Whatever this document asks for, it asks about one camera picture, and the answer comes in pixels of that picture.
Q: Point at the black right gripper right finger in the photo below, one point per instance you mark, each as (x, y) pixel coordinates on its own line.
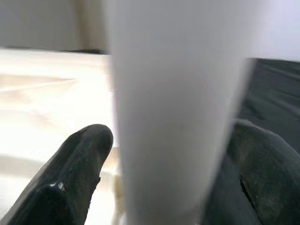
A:
(269, 175)

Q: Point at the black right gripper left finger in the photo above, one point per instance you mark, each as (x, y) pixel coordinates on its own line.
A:
(65, 178)

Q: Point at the white plastic table top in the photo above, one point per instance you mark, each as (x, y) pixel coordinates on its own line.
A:
(47, 93)

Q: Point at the white plastic table leg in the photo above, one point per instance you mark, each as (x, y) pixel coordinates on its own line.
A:
(173, 105)

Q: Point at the black cloth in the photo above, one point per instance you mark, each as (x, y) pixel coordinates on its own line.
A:
(269, 93)

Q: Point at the door frame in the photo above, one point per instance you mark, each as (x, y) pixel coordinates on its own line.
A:
(90, 23)

